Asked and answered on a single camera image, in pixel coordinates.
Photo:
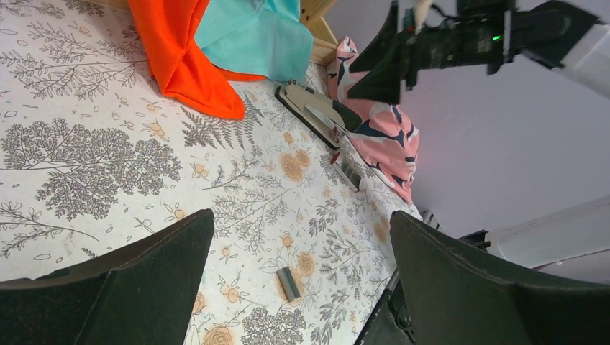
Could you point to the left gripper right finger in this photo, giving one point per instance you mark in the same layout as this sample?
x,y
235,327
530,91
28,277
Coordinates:
x,y
458,294

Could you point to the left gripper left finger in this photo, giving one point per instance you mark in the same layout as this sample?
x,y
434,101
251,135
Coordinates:
x,y
142,293

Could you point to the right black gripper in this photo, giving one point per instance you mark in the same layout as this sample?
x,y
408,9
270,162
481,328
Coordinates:
x,y
448,45

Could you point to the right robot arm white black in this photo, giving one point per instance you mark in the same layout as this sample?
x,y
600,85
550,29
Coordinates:
x,y
557,35

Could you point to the wooden clothes rack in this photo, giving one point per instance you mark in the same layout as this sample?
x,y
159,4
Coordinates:
x,y
325,42

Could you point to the pink patterned cloth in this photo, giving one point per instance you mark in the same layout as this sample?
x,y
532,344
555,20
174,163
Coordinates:
x,y
387,140

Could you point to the teal t-shirt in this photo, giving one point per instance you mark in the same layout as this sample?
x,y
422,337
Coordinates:
x,y
262,38

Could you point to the floral table mat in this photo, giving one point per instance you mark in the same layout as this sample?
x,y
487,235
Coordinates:
x,y
94,158

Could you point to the orange t-shirt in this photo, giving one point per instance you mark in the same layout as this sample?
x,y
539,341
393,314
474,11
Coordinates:
x,y
180,68

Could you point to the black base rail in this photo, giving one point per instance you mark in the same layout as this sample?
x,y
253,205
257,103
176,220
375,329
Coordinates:
x,y
389,320

